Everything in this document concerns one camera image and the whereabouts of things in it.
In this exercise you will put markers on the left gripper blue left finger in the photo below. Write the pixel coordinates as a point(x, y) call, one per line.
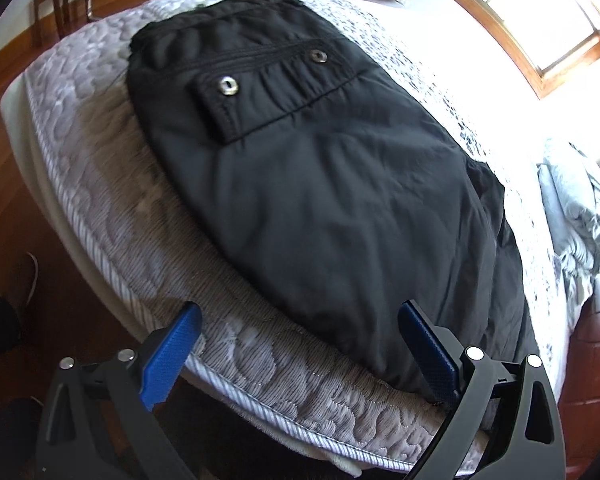
point(74, 441)

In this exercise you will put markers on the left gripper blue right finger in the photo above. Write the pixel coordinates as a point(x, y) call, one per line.
point(526, 440)

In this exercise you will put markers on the black quilted pants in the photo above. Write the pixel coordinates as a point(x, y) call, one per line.
point(326, 184)

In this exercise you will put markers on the dark wooden headboard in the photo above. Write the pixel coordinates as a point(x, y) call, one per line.
point(579, 405)

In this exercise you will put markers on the purple quilted bed runner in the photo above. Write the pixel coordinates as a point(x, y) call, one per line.
point(315, 237)

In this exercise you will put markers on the folded grey comforter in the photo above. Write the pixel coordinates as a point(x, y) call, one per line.
point(570, 188)

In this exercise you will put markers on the grey bed sheet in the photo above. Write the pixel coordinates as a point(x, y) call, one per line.
point(505, 110)

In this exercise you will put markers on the left wooden framed window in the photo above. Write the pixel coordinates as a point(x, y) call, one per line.
point(548, 40)

